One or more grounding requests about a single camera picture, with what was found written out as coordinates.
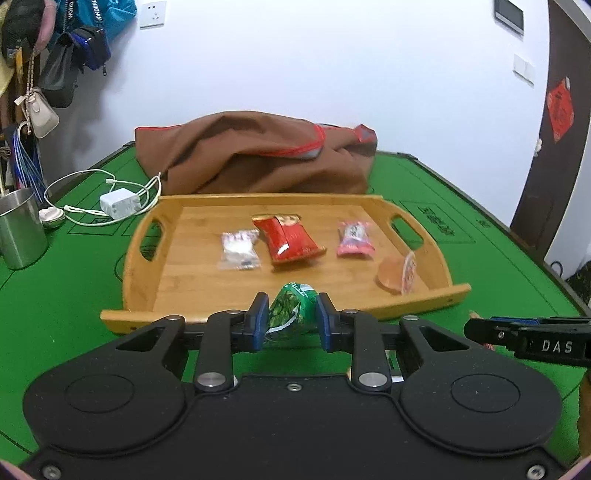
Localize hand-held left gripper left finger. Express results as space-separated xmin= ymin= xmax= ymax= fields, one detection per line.
xmin=117 ymin=292 xmax=269 ymax=394

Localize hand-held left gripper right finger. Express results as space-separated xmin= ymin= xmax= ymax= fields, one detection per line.
xmin=316 ymin=292 xmax=467 ymax=395

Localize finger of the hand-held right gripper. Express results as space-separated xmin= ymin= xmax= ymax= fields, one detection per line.
xmin=464 ymin=318 xmax=515 ymax=347
xmin=489 ymin=316 xmax=591 ymax=326

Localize green pea packet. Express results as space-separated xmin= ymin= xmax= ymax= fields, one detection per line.
xmin=265 ymin=281 xmax=321 ymax=342

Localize white and black snack packet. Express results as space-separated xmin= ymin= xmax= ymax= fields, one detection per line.
xmin=217 ymin=229 xmax=263 ymax=271

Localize wooden tray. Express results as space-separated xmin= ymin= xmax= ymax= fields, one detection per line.
xmin=100 ymin=194 xmax=472 ymax=335

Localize large red snack packet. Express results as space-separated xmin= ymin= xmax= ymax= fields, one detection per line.
xmin=252 ymin=212 xmax=328 ymax=267

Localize clear jelly cup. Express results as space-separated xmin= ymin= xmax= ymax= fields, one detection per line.
xmin=376 ymin=251 xmax=419 ymax=296

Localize pink snack packet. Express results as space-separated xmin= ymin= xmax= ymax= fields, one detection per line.
xmin=336 ymin=220 xmax=376 ymax=258

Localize person's right forearm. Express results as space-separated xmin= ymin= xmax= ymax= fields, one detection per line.
xmin=577 ymin=369 xmax=591 ymax=462

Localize dark patterned cloth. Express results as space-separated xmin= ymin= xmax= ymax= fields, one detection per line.
xmin=566 ymin=263 xmax=591 ymax=305

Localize brown door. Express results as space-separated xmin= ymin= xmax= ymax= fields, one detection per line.
xmin=510 ymin=0 xmax=591 ymax=278

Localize brown cloth bag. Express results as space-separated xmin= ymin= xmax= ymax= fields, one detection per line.
xmin=135 ymin=110 xmax=378 ymax=197

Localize white charger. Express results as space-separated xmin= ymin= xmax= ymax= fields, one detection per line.
xmin=99 ymin=187 xmax=141 ymax=220

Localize red door decoration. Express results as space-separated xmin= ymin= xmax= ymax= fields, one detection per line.
xmin=546 ymin=78 xmax=575 ymax=141

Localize metal cup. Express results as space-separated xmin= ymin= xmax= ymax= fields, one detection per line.
xmin=0 ymin=187 xmax=49 ymax=271

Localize small white purse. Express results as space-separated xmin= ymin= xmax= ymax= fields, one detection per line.
xmin=14 ymin=90 xmax=60 ymax=139

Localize black hanging bag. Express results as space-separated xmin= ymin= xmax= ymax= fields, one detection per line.
xmin=39 ymin=28 xmax=93 ymax=109

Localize dark blue hanging bag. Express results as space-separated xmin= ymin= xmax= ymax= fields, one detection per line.
xmin=69 ymin=25 xmax=112 ymax=72

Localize teal hanging bag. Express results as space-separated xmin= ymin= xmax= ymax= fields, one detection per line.
xmin=76 ymin=0 xmax=137 ymax=33

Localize dark mesh cap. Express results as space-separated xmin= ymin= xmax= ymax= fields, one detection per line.
xmin=0 ymin=0 xmax=42 ymax=61

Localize white charger cable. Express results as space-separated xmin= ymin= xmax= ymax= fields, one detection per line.
xmin=44 ymin=168 xmax=163 ymax=227

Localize white wall switch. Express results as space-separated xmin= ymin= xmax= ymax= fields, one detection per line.
xmin=513 ymin=53 xmax=536 ymax=86

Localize blue cords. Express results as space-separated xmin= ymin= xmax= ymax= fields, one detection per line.
xmin=11 ymin=122 xmax=44 ymax=195

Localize dark wall panel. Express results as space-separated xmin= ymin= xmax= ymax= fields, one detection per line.
xmin=494 ymin=0 xmax=526 ymax=34

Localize white wall socket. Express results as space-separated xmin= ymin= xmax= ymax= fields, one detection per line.
xmin=139 ymin=0 xmax=168 ymax=29

